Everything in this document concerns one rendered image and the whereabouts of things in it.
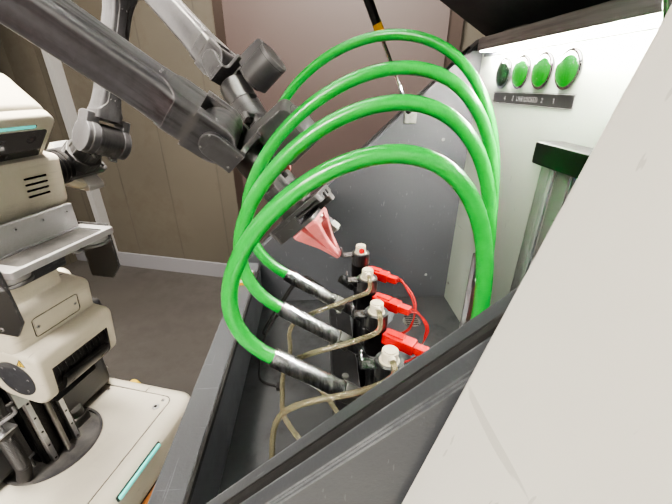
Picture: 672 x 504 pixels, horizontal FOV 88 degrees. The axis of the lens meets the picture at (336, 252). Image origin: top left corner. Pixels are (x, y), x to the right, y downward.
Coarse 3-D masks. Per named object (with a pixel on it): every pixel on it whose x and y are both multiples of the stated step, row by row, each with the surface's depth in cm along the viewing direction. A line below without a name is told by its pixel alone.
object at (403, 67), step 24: (360, 72) 36; (384, 72) 37; (408, 72) 37; (432, 72) 37; (312, 96) 37; (288, 120) 38; (480, 120) 39; (264, 168) 41; (264, 264) 46; (312, 288) 47
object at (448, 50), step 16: (368, 32) 49; (384, 32) 48; (400, 32) 47; (416, 32) 47; (336, 48) 51; (352, 48) 50; (448, 48) 46; (320, 64) 52; (464, 64) 46; (304, 80) 54; (480, 80) 47; (288, 96) 56; (480, 96) 47; (496, 128) 48; (496, 144) 49
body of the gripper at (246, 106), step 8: (240, 96) 62; (248, 96) 62; (232, 104) 62; (240, 104) 62; (248, 104) 61; (256, 104) 62; (240, 112) 61; (248, 112) 58; (256, 112) 61; (264, 112) 62; (248, 120) 58
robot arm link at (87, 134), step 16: (112, 0) 80; (128, 0) 82; (112, 16) 80; (128, 16) 83; (128, 32) 84; (96, 96) 83; (112, 96) 84; (80, 112) 82; (96, 112) 82; (112, 112) 84; (80, 128) 82; (96, 128) 82; (128, 128) 89; (80, 144) 82; (96, 144) 82; (128, 144) 88
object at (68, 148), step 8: (64, 144) 89; (72, 144) 87; (64, 152) 87; (72, 152) 87; (80, 152) 87; (72, 160) 88; (80, 160) 88; (88, 160) 89; (96, 160) 90; (80, 168) 90; (88, 168) 90; (96, 168) 93; (104, 168) 97; (80, 176) 90
